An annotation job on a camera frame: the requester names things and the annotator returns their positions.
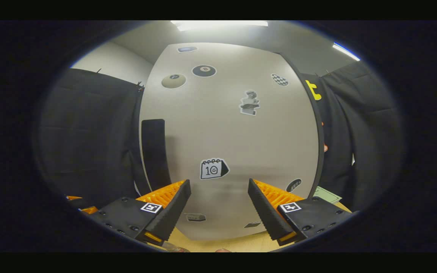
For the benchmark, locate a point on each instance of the small ceiling light panel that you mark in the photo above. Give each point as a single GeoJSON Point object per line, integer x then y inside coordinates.
{"type": "Point", "coordinates": [345, 51]}

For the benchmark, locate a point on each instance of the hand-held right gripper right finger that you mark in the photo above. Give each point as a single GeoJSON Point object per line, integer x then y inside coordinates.
{"type": "Point", "coordinates": [267, 212]}

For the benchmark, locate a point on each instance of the grey cabinet door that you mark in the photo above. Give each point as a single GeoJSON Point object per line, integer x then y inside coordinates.
{"type": "Point", "coordinates": [218, 132]}

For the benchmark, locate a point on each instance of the green notebook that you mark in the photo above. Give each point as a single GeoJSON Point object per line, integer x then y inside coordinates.
{"type": "Point", "coordinates": [326, 195]}

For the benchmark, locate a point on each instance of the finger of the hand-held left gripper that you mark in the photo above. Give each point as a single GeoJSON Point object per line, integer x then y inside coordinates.
{"type": "Point", "coordinates": [89, 210]}
{"type": "Point", "coordinates": [74, 198]}

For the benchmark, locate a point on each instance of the large ceiling light panel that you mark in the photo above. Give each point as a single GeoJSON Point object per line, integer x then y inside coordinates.
{"type": "Point", "coordinates": [218, 25]}

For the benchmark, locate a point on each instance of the black backdrop cloth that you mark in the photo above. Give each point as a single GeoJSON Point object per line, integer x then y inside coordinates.
{"type": "Point", "coordinates": [89, 132]}

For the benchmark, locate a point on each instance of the small glass bottle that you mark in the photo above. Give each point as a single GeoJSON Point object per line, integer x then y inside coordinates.
{"type": "Point", "coordinates": [174, 248]}

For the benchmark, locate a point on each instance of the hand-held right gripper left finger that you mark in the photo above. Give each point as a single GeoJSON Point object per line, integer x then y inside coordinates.
{"type": "Point", "coordinates": [173, 212]}

